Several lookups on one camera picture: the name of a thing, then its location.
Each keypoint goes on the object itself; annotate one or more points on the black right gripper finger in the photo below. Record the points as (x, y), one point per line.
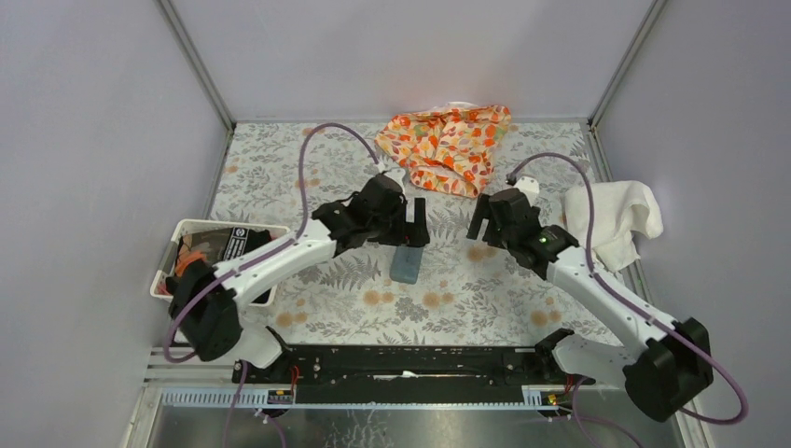
(481, 221)
(493, 235)

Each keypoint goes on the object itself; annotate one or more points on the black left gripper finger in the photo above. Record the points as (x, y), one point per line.
(416, 229)
(391, 239)

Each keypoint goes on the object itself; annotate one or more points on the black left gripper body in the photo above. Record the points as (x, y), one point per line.
(393, 222)

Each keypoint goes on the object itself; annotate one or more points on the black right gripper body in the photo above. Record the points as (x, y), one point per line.
(511, 242)

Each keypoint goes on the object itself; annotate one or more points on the dark blue glasses case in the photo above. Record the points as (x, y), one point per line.
(406, 264)

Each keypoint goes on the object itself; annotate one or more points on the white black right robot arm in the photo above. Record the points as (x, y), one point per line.
(659, 361)

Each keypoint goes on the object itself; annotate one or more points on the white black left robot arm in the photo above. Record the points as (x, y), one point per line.
(209, 301)

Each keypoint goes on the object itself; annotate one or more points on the orange floral fabric bag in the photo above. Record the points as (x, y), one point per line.
(447, 149)

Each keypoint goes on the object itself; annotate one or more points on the floral grey tablecloth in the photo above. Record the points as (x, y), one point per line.
(467, 293)

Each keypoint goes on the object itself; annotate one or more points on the white towel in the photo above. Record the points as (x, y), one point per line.
(619, 210)

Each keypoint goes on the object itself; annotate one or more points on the black pouch in basket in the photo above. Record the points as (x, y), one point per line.
(212, 247)

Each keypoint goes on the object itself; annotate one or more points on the white perforated plastic basket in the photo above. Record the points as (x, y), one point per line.
(195, 225)

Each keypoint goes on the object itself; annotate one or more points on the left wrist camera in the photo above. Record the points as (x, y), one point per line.
(397, 173)

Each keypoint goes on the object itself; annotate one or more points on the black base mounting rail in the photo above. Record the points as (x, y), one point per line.
(406, 375)

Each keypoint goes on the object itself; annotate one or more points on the aluminium frame profile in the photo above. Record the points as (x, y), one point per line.
(195, 403)

